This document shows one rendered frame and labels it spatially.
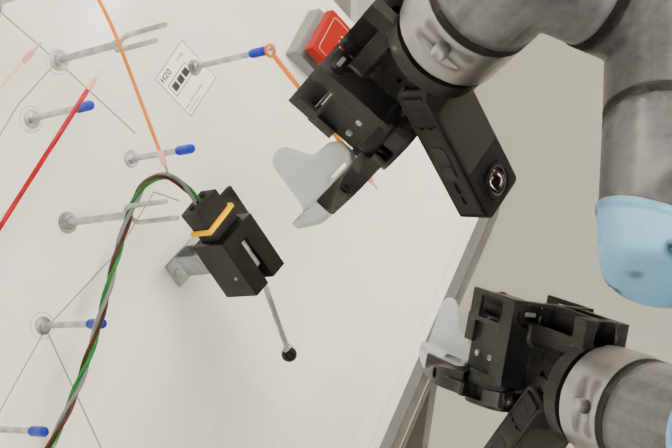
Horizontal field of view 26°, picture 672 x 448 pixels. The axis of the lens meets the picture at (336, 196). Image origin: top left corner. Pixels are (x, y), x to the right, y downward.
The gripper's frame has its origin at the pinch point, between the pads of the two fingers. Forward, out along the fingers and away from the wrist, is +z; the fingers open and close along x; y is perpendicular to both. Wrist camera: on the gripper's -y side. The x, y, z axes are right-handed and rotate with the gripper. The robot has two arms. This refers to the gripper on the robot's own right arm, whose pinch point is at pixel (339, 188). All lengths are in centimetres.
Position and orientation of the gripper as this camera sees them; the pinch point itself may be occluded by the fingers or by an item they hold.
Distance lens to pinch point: 109.1
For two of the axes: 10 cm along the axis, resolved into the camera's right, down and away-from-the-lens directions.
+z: -4.2, 4.0, 8.1
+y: -7.5, -6.6, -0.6
